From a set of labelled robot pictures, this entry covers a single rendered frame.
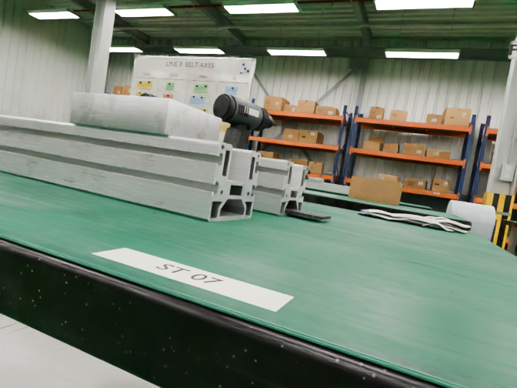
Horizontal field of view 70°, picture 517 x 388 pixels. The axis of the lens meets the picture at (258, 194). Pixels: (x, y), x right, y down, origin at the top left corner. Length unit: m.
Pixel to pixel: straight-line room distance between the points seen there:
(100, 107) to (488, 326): 0.44
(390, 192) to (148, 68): 3.04
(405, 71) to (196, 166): 11.15
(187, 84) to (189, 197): 3.75
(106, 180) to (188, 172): 0.12
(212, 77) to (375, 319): 3.85
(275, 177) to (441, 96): 10.77
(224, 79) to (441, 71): 8.35
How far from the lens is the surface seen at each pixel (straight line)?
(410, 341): 0.17
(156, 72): 4.41
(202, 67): 4.08
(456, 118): 10.24
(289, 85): 12.08
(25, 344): 1.39
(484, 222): 4.05
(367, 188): 2.50
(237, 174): 0.46
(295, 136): 10.67
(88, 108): 0.52
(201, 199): 0.40
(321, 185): 4.32
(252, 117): 0.85
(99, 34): 9.66
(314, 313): 0.18
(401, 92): 11.32
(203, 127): 0.48
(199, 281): 0.19
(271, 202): 0.56
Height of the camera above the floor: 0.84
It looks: 3 degrees down
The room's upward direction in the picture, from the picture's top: 9 degrees clockwise
